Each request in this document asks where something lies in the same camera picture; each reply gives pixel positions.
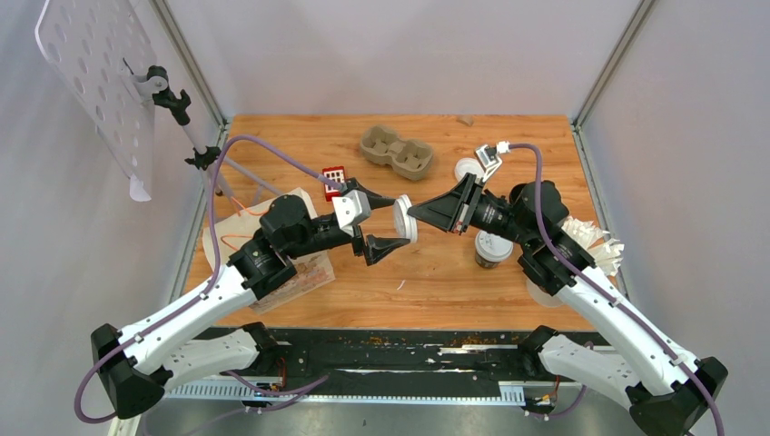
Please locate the cardboard cup carrier tray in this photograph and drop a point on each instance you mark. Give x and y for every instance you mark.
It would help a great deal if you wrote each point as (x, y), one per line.
(409, 158)

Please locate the stack of white lids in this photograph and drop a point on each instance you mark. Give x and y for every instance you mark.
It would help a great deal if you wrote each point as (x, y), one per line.
(466, 166)

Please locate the perforated white panel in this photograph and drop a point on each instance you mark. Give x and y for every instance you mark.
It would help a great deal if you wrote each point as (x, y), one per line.
(101, 51)

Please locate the white paper bakery bag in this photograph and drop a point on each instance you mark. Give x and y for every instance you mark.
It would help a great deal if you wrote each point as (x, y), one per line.
(274, 279)

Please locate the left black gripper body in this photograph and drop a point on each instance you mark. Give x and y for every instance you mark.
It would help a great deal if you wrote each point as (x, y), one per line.
(346, 236)

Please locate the white straw holder cup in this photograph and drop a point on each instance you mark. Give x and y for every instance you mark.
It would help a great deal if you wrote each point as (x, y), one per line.
(541, 297)

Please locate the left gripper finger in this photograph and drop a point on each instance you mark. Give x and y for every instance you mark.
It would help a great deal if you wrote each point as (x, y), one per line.
(376, 201)
(376, 248)

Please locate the tripod stand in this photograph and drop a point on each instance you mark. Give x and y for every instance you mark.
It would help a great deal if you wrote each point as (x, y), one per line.
(153, 89)

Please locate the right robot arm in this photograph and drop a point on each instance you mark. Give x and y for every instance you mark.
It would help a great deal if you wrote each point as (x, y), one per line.
(665, 388)

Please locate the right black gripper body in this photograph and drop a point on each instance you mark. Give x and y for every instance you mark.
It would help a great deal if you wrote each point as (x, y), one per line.
(493, 216)

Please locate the dark brown plastic cup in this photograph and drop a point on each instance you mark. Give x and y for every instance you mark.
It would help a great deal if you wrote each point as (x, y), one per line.
(486, 263)

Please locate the white plastic cup lid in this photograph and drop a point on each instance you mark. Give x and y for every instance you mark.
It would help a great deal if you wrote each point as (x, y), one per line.
(493, 246)

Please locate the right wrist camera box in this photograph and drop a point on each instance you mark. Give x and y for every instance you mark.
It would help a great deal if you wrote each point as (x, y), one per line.
(490, 158)

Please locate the wrapped white straws bundle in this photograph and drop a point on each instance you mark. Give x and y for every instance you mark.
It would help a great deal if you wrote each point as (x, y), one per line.
(606, 251)

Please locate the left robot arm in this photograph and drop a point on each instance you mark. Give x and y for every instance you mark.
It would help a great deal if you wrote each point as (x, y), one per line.
(141, 362)

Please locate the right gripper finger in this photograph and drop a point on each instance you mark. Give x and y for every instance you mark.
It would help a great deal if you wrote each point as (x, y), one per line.
(460, 194)
(445, 216)

